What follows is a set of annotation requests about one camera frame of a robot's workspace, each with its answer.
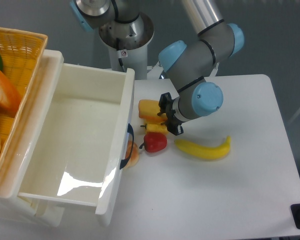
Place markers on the yellow toy corn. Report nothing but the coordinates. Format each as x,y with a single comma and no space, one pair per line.
6,123

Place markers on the yellow woven basket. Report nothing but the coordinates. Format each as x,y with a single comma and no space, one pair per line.
21,53

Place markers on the yellow toy bell pepper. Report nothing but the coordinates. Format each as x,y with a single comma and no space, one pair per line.
155,128

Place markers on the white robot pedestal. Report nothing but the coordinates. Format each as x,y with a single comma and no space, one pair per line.
136,59

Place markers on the white plastic drawer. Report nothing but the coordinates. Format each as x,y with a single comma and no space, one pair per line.
77,158

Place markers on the yellow toy banana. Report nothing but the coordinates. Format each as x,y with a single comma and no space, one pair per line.
204,152

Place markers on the orange toy bread slice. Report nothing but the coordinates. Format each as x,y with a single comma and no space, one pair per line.
148,110

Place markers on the red toy bell pepper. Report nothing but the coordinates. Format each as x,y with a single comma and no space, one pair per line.
154,142

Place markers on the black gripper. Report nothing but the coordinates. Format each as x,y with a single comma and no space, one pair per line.
169,106

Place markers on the tan toy bread roll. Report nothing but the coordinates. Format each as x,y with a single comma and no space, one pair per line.
134,158

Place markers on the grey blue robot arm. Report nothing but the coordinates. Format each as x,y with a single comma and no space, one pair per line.
126,31

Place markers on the orange toy baguette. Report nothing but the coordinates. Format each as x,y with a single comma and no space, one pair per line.
10,98

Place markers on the white drawer cabinet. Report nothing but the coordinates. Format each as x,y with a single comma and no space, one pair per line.
12,205

